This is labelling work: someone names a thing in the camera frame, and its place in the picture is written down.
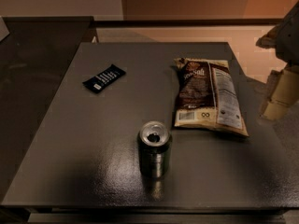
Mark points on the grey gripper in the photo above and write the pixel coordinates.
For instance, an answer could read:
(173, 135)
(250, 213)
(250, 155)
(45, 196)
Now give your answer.
(290, 41)

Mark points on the blue rxbar blueberry bar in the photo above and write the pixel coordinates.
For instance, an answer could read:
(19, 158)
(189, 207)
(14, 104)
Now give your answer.
(99, 82)

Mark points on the brown sea salt chip bag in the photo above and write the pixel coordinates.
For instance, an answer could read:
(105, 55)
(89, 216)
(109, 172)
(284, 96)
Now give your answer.
(207, 97)

